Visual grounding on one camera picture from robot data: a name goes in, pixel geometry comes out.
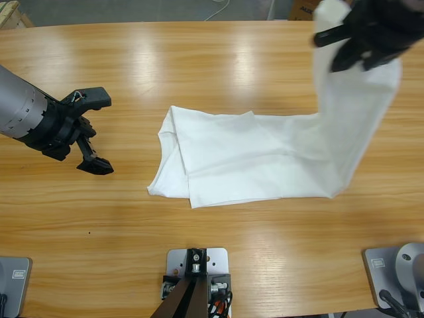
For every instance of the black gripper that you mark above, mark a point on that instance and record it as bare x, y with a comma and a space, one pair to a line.
56, 132
384, 30

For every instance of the white Unitree t-shirt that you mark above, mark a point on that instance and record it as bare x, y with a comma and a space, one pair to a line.
248, 159

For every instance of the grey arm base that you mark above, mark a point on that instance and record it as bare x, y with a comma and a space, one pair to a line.
381, 265
18, 288

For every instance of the brown cardboard box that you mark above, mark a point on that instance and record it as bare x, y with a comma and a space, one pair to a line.
301, 10

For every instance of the white mounting block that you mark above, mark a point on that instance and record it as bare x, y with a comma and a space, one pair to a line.
218, 261

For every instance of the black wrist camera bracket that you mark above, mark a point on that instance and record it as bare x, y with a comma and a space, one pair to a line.
89, 99

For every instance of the black corner bracket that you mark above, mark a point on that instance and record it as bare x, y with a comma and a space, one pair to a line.
220, 285
169, 286

